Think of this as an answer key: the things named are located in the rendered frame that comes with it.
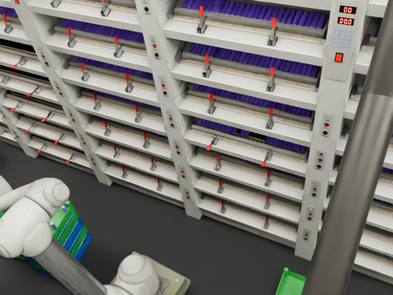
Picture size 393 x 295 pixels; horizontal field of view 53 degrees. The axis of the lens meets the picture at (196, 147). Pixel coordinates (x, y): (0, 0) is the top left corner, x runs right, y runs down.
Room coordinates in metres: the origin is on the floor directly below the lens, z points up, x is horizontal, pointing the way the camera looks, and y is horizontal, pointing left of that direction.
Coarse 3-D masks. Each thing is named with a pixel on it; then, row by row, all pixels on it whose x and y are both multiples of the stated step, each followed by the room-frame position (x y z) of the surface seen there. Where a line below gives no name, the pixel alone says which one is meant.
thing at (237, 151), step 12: (192, 120) 1.41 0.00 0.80; (192, 132) 1.37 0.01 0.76; (204, 144) 1.29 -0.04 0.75; (228, 144) 1.25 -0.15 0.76; (240, 144) 1.24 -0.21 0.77; (240, 156) 1.19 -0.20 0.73; (252, 156) 1.16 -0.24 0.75; (264, 156) 1.14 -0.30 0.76; (276, 156) 1.13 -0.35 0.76; (276, 168) 1.10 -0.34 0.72; (288, 168) 1.06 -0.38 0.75; (300, 168) 1.05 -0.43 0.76
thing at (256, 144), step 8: (192, 128) 1.38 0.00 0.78; (200, 128) 1.36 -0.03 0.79; (208, 128) 1.34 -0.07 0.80; (208, 136) 1.31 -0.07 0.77; (224, 136) 1.28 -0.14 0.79; (232, 136) 1.27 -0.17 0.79; (248, 144) 1.22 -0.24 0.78; (256, 144) 1.20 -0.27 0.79; (264, 144) 1.19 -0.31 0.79; (264, 152) 1.16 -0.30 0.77; (280, 152) 1.13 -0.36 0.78; (288, 152) 1.12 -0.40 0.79
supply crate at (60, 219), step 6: (66, 204) 1.34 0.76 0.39; (60, 210) 1.36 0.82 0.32; (72, 210) 1.34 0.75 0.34; (54, 216) 1.33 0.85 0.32; (60, 216) 1.32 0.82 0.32; (66, 216) 1.29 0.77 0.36; (48, 222) 1.29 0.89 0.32; (54, 222) 1.28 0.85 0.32; (60, 222) 1.24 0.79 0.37; (66, 222) 1.27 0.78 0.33; (60, 228) 1.23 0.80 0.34; (54, 234) 1.18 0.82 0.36
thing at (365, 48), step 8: (368, 16) 1.07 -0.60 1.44; (368, 24) 1.09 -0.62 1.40; (376, 24) 1.08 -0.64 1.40; (368, 32) 1.06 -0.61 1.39; (376, 32) 1.05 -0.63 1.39; (360, 40) 0.99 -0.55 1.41; (368, 40) 1.02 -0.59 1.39; (376, 40) 1.00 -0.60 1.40; (360, 48) 1.01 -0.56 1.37; (368, 48) 1.00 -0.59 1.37; (360, 56) 0.98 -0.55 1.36; (368, 56) 0.97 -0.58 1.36; (360, 64) 0.95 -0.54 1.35; (368, 64) 0.94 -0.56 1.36; (360, 72) 0.96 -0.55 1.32
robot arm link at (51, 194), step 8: (32, 184) 1.02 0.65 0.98; (40, 184) 0.97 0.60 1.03; (48, 184) 0.95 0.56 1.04; (56, 184) 0.94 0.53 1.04; (64, 184) 0.96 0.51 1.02; (32, 192) 0.93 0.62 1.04; (40, 192) 0.92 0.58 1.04; (48, 192) 0.92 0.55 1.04; (56, 192) 0.91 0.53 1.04; (64, 192) 0.93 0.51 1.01; (40, 200) 0.89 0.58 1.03; (48, 200) 0.90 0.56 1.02; (56, 200) 0.89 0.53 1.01; (64, 200) 0.90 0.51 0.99; (48, 208) 0.88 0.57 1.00; (56, 208) 0.89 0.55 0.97
